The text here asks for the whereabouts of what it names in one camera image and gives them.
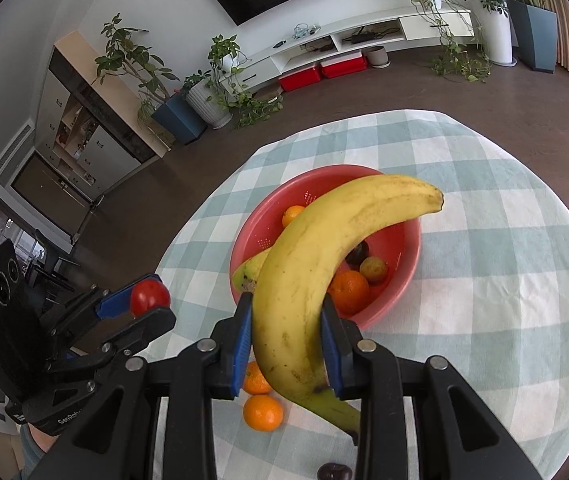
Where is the red tomato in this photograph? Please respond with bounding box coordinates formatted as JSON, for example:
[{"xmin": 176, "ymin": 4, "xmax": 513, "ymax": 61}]
[{"xmin": 130, "ymin": 280, "xmax": 171, "ymax": 318}]

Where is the orange mandarin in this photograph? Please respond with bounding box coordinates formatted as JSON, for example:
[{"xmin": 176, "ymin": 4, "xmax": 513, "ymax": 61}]
[
  {"xmin": 243, "ymin": 394, "xmax": 284, "ymax": 433},
  {"xmin": 282, "ymin": 205, "xmax": 310, "ymax": 228},
  {"xmin": 242, "ymin": 360, "xmax": 275, "ymax": 396},
  {"xmin": 327, "ymin": 270, "xmax": 371, "ymax": 316}
]

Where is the wooden wall cabinet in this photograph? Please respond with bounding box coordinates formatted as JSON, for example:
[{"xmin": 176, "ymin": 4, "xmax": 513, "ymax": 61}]
[{"xmin": 34, "ymin": 30, "xmax": 170, "ymax": 198}]

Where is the dark brown round fruit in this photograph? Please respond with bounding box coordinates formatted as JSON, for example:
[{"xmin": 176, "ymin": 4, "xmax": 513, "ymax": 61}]
[
  {"xmin": 347, "ymin": 240, "xmax": 371, "ymax": 267},
  {"xmin": 317, "ymin": 462, "xmax": 354, "ymax": 480}
]

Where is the yellow-green round fruit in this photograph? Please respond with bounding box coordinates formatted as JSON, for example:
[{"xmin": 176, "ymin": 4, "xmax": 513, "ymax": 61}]
[{"xmin": 360, "ymin": 256, "xmax": 389, "ymax": 285}]

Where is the red colander bowl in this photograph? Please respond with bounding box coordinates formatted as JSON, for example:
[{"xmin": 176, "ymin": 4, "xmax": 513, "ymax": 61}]
[{"xmin": 229, "ymin": 165, "xmax": 422, "ymax": 331}]

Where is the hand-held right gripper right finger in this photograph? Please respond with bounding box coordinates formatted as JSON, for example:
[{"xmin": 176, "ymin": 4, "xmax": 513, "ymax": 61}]
[{"xmin": 320, "ymin": 296, "xmax": 545, "ymax": 480}]

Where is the plant in white ribbed pot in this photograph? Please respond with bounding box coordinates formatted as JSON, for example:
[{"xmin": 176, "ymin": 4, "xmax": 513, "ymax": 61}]
[{"xmin": 180, "ymin": 71, "xmax": 234, "ymax": 130}]

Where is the empty beige flower pot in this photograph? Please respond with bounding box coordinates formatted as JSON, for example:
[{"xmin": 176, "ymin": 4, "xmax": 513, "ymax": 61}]
[{"xmin": 365, "ymin": 45, "xmax": 391, "ymax": 68}]

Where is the potted tree in blue pot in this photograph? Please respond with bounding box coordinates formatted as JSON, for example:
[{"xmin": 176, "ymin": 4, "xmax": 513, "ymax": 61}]
[{"xmin": 95, "ymin": 12, "xmax": 208, "ymax": 143}]

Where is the red storage box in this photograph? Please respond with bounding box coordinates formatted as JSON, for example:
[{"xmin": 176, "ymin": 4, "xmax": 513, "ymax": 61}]
[
  {"xmin": 320, "ymin": 52, "xmax": 368, "ymax": 80},
  {"xmin": 278, "ymin": 64, "xmax": 323, "ymax": 93}
]

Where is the plant in tall white pot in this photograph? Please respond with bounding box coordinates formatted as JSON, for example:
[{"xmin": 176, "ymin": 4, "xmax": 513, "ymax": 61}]
[{"xmin": 447, "ymin": 0, "xmax": 517, "ymax": 67}]

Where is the green checkered tablecloth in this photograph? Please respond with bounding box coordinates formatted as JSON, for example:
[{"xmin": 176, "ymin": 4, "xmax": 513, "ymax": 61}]
[{"xmin": 157, "ymin": 109, "xmax": 569, "ymax": 480}]

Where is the large-leaf plant in blue pot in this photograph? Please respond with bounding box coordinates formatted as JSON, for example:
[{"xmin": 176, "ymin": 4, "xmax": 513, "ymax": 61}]
[{"xmin": 479, "ymin": 0, "xmax": 560, "ymax": 73}]

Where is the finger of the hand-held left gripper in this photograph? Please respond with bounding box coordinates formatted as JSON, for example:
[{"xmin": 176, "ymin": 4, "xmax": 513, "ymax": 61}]
[
  {"xmin": 47, "ymin": 305, "xmax": 176, "ymax": 391},
  {"xmin": 39, "ymin": 274, "xmax": 162, "ymax": 346}
]

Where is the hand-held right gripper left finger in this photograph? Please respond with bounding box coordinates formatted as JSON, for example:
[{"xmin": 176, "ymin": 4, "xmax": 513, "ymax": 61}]
[{"xmin": 27, "ymin": 291, "xmax": 255, "ymax": 480}]

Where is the white television cabinet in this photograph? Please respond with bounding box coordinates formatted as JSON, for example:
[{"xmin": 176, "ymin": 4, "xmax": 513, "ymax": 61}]
[{"xmin": 237, "ymin": 6, "xmax": 475, "ymax": 81}]

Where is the person's left forearm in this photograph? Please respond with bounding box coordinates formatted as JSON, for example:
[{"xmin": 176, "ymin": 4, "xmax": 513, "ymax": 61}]
[{"xmin": 19, "ymin": 422, "xmax": 62, "ymax": 480}]

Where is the yellow banana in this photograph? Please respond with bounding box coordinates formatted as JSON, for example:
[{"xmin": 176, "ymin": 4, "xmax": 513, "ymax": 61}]
[
  {"xmin": 253, "ymin": 174, "xmax": 445, "ymax": 447},
  {"xmin": 233, "ymin": 247, "xmax": 275, "ymax": 293}
]

